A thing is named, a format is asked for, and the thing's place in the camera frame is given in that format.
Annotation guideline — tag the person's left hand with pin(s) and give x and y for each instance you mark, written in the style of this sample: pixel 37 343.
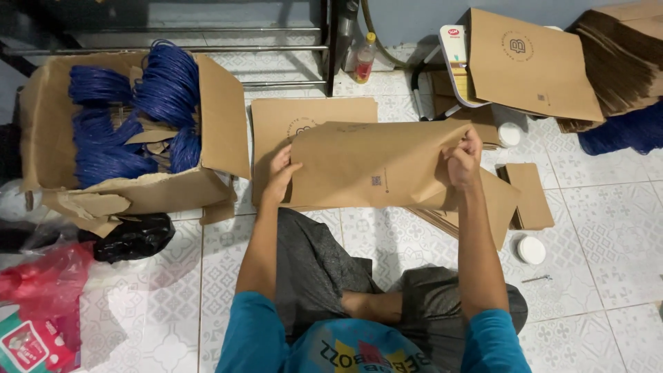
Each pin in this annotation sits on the person's left hand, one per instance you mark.
pixel 275 181

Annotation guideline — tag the person's right hand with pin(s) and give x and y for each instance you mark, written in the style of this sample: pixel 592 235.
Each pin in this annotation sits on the person's right hand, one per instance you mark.
pixel 463 168

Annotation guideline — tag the brown bags under stool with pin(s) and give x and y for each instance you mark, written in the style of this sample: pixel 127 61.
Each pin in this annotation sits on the brown bags under stool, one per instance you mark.
pixel 481 122

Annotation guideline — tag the fanned pile of folded bags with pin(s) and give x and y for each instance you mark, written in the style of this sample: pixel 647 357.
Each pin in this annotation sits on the fanned pile of folded bags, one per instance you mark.
pixel 492 212

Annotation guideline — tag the white plastic jar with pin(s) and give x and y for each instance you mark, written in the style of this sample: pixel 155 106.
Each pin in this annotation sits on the white plastic jar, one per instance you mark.
pixel 508 134

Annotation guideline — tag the flat pile of paper bags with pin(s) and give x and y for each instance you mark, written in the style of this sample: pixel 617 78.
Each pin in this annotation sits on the flat pile of paper bags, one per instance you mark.
pixel 279 122

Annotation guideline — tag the stack of brown card inserts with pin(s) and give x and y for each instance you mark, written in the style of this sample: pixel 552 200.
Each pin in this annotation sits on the stack of brown card inserts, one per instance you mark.
pixel 531 197

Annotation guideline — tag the large torn cardboard box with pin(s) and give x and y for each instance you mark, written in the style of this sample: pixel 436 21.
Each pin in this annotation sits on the large torn cardboard box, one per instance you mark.
pixel 217 119

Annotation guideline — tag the person's grey trousers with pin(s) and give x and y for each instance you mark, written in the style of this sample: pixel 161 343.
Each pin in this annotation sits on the person's grey trousers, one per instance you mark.
pixel 316 269

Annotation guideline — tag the white plastic stool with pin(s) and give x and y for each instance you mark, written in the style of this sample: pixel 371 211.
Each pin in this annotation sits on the white plastic stool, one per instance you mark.
pixel 456 62

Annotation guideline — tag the white round lid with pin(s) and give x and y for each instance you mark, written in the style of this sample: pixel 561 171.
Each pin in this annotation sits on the white round lid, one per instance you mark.
pixel 531 250

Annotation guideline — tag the brown paper bag with logo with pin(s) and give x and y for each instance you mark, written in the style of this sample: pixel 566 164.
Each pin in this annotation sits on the brown paper bag with logo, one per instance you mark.
pixel 528 67

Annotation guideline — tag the metal screw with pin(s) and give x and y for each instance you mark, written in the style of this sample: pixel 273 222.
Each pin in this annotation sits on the metal screw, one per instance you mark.
pixel 537 278

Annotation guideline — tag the plastic bottle with yellow cap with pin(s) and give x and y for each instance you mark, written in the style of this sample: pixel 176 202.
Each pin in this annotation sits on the plastic bottle with yellow cap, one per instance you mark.
pixel 364 59

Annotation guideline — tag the black plastic bag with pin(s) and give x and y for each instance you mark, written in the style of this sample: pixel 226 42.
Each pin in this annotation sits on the black plastic bag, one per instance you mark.
pixel 134 238

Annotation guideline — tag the person's foot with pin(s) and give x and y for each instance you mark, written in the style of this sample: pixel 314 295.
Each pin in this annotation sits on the person's foot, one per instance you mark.
pixel 373 305

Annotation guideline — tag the person's blue shirt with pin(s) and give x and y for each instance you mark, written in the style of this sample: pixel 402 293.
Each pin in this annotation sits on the person's blue shirt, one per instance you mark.
pixel 357 347

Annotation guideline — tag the tall stack of brown bags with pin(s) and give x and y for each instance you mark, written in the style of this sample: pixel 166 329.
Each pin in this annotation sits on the tall stack of brown bags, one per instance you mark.
pixel 621 57

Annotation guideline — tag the red plastic bag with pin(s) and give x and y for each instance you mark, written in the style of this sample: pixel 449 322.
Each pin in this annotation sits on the red plastic bag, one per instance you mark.
pixel 46 282

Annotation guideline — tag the clear plastic bag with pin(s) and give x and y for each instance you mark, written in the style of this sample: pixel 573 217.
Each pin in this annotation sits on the clear plastic bag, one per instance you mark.
pixel 13 202

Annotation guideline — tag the red and green packet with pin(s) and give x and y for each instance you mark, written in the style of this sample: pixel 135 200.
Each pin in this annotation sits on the red and green packet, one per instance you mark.
pixel 31 344

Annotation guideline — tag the metal rail rack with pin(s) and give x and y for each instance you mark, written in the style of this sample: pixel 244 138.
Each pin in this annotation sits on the metal rail rack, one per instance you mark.
pixel 207 49

